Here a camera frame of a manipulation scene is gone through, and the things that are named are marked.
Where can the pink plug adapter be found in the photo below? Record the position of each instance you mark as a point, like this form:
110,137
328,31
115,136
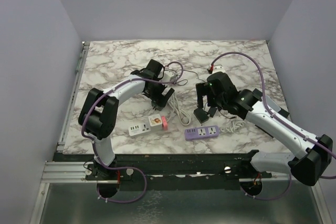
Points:
164,123

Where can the purple power strip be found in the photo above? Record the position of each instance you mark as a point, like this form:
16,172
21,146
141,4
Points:
201,133

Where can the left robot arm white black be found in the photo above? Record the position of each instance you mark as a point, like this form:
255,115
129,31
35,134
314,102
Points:
100,109

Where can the black mounting base rail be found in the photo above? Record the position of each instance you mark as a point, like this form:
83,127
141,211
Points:
135,172

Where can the dark green charger block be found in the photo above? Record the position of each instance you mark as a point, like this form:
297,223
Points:
156,106

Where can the white power strip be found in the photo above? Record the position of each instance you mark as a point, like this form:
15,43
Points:
139,129

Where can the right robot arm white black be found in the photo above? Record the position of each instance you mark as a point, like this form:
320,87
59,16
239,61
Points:
309,154

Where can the aluminium frame left rail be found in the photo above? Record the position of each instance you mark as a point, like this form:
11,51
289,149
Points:
78,75

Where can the small black adapter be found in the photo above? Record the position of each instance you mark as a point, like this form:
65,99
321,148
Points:
212,111

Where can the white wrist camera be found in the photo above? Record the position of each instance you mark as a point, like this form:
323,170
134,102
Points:
169,75
212,69

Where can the black mat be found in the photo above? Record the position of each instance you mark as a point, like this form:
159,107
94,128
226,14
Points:
281,113

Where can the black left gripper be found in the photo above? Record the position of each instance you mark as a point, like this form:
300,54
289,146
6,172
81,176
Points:
160,98

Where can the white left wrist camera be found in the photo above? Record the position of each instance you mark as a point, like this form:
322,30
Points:
169,75

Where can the white cube socket adapter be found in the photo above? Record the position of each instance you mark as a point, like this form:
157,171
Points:
155,121

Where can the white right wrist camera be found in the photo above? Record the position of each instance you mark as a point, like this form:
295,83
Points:
212,69

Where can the grey rectangular box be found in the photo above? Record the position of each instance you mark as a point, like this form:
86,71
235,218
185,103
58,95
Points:
271,104

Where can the black power adapter brick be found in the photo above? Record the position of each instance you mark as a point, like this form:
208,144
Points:
201,115

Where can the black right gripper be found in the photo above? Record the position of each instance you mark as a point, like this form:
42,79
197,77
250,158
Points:
205,88

